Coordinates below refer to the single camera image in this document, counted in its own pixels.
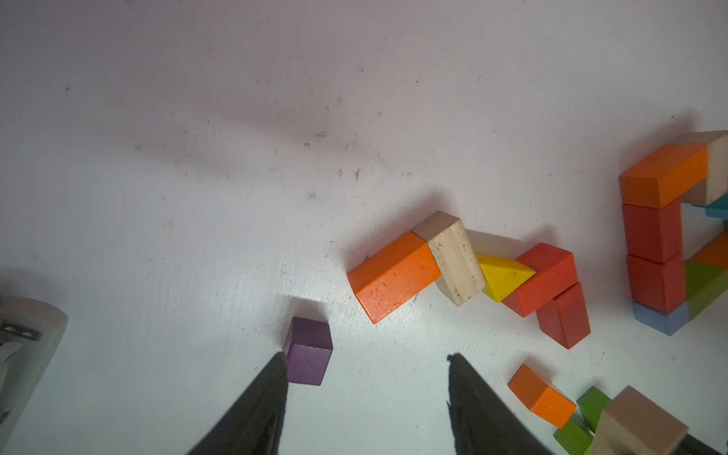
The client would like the natural wood block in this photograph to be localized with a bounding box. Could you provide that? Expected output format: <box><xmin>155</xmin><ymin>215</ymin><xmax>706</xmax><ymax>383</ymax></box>
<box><xmin>591</xmin><ymin>386</ymin><xmax>689</xmax><ymax>455</ymax></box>
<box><xmin>411</xmin><ymin>210</ymin><xmax>486</xmax><ymax>306</ymax></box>
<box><xmin>669</xmin><ymin>130</ymin><xmax>727</xmax><ymax>206</ymax></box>

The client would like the red block pair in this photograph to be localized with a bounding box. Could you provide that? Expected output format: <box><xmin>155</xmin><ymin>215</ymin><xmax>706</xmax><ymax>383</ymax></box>
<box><xmin>537</xmin><ymin>282</ymin><xmax>591</xmax><ymax>350</ymax></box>
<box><xmin>502</xmin><ymin>243</ymin><xmax>578</xmax><ymax>318</ymax></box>

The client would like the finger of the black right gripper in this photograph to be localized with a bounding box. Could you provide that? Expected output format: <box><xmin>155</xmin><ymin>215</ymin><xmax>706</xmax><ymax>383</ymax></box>
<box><xmin>676</xmin><ymin>434</ymin><xmax>722</xmax><ymax>455</ymax></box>

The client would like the yellow triangle block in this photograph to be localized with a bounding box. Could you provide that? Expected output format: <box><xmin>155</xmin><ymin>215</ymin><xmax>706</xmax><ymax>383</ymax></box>
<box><xmin>476</xmin><ymin>253</ymin><xmax>536</xmax><ymax>303</ymax></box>

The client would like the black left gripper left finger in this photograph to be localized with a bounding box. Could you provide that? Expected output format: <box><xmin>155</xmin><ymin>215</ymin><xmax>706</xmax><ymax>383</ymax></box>
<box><xmin>190</xmin><ymin>352</ymin><xmax>289</xmax><ymax>454</ymax></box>

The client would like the red block front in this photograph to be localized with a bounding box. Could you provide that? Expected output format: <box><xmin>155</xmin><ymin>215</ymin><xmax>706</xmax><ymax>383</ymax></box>
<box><xmin>627</xmin><ymin>252</ymin><xmax>686</xmax><ymax>314</ymax></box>

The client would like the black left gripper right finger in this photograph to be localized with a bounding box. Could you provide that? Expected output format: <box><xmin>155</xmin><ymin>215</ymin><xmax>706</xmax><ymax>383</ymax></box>
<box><xmin>447</xmin><ymin>354</ymin><xmax>549</xmax><ymax>454</ymax></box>

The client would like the teal triangle block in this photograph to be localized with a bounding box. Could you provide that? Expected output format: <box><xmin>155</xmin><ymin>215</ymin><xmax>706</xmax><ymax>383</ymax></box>
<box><xmin>704</xmin><ymin>193</ymin><xmax>728</xmax><ymax>220</ymax></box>

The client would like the light blue cube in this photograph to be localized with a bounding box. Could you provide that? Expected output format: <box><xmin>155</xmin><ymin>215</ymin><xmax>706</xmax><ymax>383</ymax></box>
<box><xmin>632</xmin><ymin>301</ymin><xmax>690</xmax><ymax>336</ymax></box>

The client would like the orange block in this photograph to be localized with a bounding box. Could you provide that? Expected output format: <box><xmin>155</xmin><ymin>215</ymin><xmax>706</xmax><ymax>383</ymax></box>
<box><xmin>347</xmin><ymin>232</ymin><xmax>441</xmax><ymax>324</ymax></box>
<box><xmin>508</xmin><ymin>364</ymin><xmax>576</xmax><ymax>428</ymax></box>
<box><xmin>691</xmin><ymin>231</ymin><xmax>728</xmax><ymax>270</ymax></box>
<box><xmin>619</xmin><ymin>144</ymin><xmax>708</xmax><ymax>209</ymax></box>

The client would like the green block row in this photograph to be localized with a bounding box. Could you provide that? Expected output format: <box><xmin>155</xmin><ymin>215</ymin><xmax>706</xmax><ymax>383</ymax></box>
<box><xmin>554</xmin><ymin>418</ymin><xmax>593</xmax><ymax>455</ymax></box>
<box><xmin>576</xmin><ymin>386</ymin><xmax>612</xmax><ymax>433</ymax></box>
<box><xmin>684</xmin><ymin>260</ymin><xmax>727</xmax><ymax>320</ymax></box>

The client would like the red block small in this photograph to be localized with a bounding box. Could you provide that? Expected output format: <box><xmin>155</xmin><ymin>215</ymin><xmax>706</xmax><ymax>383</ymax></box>
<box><xmin>622</xmin><ymin>199</ymin><xmax>684</xmax><ymax>264</ymax></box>

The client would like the purple cube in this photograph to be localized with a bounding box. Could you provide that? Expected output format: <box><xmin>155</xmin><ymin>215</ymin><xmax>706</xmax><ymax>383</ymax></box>
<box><xmin>284</xmin><ymin>317</ymin><xmax>334</xmax><ymax>386</ymax></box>

